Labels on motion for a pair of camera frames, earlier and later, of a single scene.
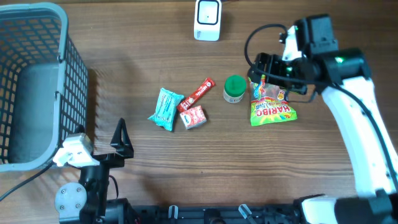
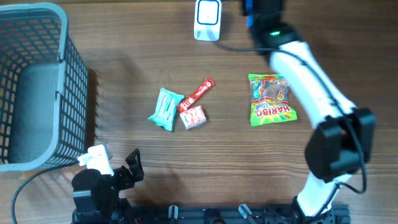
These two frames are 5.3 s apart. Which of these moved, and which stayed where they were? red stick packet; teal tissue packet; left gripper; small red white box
Moved: left gripper
Stayed: teal tissue packet; red stick packet; small red white box
